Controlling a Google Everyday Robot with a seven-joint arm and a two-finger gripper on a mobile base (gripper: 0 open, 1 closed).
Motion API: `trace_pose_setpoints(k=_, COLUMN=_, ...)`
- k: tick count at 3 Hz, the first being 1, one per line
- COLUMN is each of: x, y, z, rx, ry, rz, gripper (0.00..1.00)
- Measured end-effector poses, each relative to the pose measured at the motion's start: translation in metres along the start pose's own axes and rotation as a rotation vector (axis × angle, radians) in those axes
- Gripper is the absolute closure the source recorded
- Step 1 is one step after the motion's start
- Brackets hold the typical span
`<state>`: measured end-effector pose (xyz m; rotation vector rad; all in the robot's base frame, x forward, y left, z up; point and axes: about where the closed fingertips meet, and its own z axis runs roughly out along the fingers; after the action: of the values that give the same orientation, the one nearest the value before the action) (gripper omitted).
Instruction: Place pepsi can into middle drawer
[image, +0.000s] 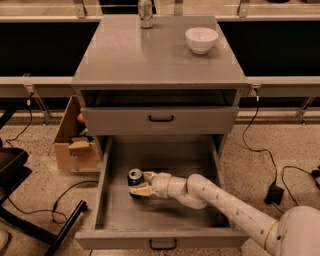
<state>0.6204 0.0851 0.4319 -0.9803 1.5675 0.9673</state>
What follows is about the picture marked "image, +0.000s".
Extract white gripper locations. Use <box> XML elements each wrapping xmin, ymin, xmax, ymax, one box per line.
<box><xmin>129</xmin><ymin>171</ymin><xmax>172</xmax><ymax>198</ymax></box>

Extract blue pepsi can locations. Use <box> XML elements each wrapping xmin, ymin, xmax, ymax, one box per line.
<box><xmin>127</xmin><ymin>169</ymin><xmax>144</xmax><ymax>187</ymax></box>

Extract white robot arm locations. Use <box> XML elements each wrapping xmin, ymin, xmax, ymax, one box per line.
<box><xmin>127</xmin><ymin>169</ymin><xmax>320</xmax><ymax>256</ymax></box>

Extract open grey middle drawer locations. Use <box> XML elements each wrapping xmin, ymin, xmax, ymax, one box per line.
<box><xmin>76</xmin><ymin>135</ymin><xmax>248</xmax><ymax>250</ymax></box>

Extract closed grey top drawer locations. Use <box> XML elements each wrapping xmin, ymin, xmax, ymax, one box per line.
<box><xmin>81</xmin><ymin>107</ymin><xmax>238</xmax><ymax>135</ymax></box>

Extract grey drawer cabinet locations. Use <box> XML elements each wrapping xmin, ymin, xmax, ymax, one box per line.
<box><xmin>72</xmin><ymin>15</ymin><xmax>247</xmax><ymax>152</ymax></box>

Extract silver green soda can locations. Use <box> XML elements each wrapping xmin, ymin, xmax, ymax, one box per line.
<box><xmin>138</xmin><ymin>0</ymin><xmax>153</xmax><ymax>28</ymax></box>

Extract cardboard box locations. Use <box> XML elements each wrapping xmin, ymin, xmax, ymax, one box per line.
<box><xmin>54</xmin><ymin>96</ymin><xmax>100</xmax><ymax>170</ymax></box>

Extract black power adapter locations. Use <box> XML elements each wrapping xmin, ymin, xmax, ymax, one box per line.
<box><xmin>264</xmin><ymin>184</ymin><xmax>284</xmax><ymax>205</ymax></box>

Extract black office chair base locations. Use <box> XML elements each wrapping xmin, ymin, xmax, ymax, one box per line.
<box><xmin>0</xmin><ymin>146</ymin><xmax>89</xmax><ymax>256</ymax></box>

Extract white ceramic bowl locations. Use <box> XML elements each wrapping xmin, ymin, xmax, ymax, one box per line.
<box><xmin>185</xmin><ymin>27</ymin><xmax>219</xmax><ymax>54</ymax></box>

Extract black cable left floor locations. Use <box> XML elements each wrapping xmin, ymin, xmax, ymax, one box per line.
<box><xmin>6</xmin><ymin>179</ymin><xmax>99</xmax><ymax>225</ymax></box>

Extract black cable floor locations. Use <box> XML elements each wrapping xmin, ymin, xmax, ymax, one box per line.
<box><xmin>241</xmin><ymin>94</ymin><xmax>278</xmax><ymax>186</ymax></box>
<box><xmin>6</xmin><ymin>179</ymin><xmax>99</xmax><ymax>225</ymax></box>

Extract black cable right floor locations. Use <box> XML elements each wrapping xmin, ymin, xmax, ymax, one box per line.
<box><xmin>241</xmin><ymin>94</ymin><xmax>278</xmax><ymax>186</ymax></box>

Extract black cable far right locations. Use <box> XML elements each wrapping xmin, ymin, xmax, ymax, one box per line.
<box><xmin>271</xmin><ymin>165</ymin><xmax>320</xmax><ymax>214</ymax></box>

